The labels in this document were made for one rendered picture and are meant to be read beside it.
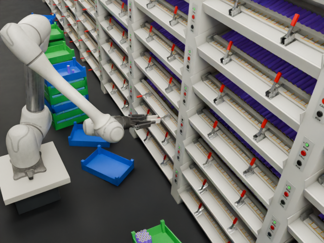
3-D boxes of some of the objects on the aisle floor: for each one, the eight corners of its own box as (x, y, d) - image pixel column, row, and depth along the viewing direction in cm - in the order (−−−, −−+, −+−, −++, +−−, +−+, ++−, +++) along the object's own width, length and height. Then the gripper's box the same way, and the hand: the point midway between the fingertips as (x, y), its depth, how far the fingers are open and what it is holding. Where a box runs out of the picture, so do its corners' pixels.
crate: (56, 130, 260) (54, 122, 255) (47, 117, 273) (45, 109, 268) (90, 118, 274) (89, 110, 270) (80, 106, 287) (79, 99, 282)
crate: (81, 169, 228) (80, 161, 223) (99, 152, 242) (99, 144, 237) (117, 186, 217) (117, 178, 212) (134, 168, 231) (134, 159, 227)
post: (134, 138, 257) (133, -140, 154) (129, 131, 263) (125, -140, 161) (156, 132, 264) (170, -137, 162) (152, 125, 271) (162, -138, 169)
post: (248, 310, 159) (453, -139, 57) (236, 292, 166) (400, -139, 63) (279, 291, 167) (509, -132, 64) (266, 275, 173) (457, -132, 71)
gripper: (115, 120, 190) (152, 116, 201) (126, 137, 179) (163, 131, 190) (116, 110, 186) (154, 106, 197) (128, 126, 175) (166, 121, 186)
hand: (154, 119), depth 192 cm, fingers open, 3 cm apart
